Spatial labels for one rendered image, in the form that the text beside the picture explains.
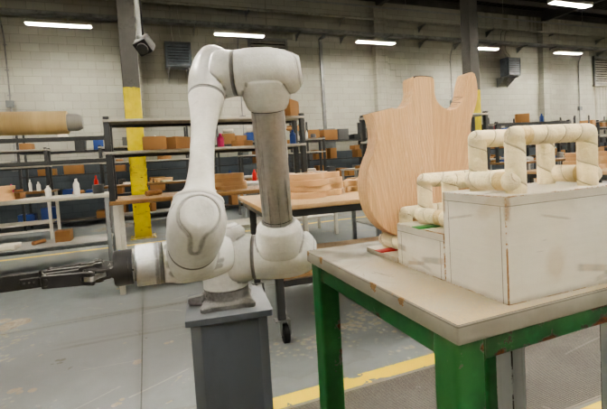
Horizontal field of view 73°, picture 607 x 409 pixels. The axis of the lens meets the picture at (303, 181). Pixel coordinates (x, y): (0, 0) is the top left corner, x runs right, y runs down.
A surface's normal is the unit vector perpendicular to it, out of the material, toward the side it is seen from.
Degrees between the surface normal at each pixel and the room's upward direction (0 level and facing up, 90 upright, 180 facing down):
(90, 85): 90
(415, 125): 90
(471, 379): 90
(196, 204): 68
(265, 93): 114
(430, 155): 90
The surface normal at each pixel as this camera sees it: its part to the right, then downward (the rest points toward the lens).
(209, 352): 0.24, 0.04
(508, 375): -0.90, 0.07
